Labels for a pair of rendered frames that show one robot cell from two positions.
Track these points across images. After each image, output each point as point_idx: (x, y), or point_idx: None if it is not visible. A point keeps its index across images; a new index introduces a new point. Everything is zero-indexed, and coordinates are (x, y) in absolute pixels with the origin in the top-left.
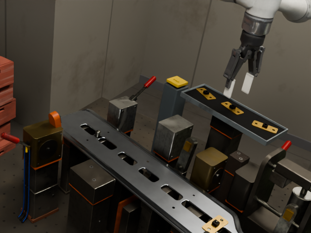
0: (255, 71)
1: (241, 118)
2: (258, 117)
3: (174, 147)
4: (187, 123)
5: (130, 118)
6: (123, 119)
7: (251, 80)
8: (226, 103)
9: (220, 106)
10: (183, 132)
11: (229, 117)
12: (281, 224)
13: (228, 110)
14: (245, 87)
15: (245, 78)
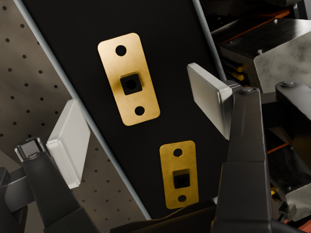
0: (28, 166)
1: (127, 5)
2: (41, 7)
3: (289, 22)
4: (267, 67)
5: (282, 168)
6: (302, 163)
7: (62, 129)
8: (137, 114)
9: (169, 97)
10: (290, 36)
11: (174, 21)
12: None
13: (154, 67)
14: (80, 123)
15: (82, 160)
